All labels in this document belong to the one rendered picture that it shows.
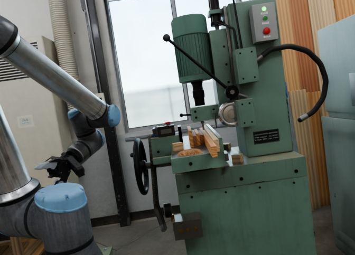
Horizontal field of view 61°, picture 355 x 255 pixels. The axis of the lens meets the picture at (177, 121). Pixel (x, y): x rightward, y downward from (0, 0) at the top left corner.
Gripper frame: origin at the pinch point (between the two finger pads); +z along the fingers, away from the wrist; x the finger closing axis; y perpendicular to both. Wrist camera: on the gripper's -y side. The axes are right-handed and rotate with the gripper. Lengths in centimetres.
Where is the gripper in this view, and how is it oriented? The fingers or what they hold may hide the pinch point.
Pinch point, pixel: (41, 186)
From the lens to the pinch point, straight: 123.1
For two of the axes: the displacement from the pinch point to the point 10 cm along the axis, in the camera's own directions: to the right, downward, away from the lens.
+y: -9.2, -0.8, 3.9
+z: -3.9, 4.4, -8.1
